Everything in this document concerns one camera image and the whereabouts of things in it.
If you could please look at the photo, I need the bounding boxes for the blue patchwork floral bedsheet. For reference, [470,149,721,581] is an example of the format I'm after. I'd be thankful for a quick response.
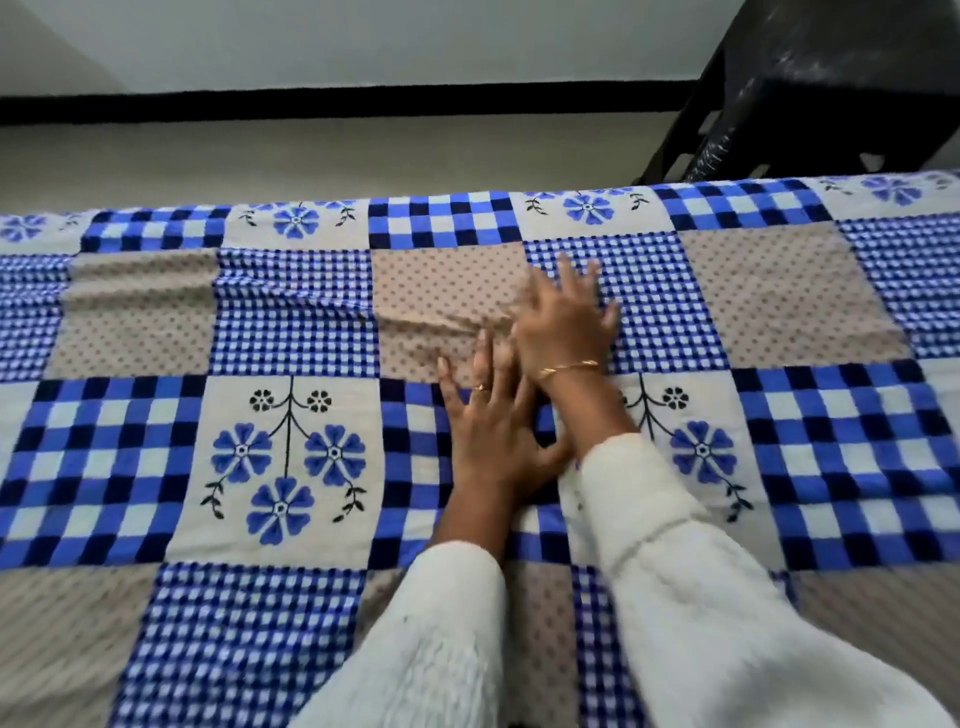
[0,169,960,728]

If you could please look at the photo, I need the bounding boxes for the person's left forearm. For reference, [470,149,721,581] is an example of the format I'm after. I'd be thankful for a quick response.
[288,491,530,728]

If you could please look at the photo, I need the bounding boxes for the person's left hand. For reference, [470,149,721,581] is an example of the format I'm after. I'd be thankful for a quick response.
[437,328,580,505]

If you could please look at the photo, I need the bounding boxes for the black plastic chair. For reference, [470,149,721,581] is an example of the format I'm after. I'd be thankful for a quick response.
[636,0,960,186]

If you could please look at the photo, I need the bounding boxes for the person's right forearm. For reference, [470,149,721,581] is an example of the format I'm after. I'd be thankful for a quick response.
[541,366,955,728]

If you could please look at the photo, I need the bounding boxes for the person's right hand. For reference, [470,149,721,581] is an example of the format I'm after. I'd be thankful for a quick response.
[510,253,624,378]

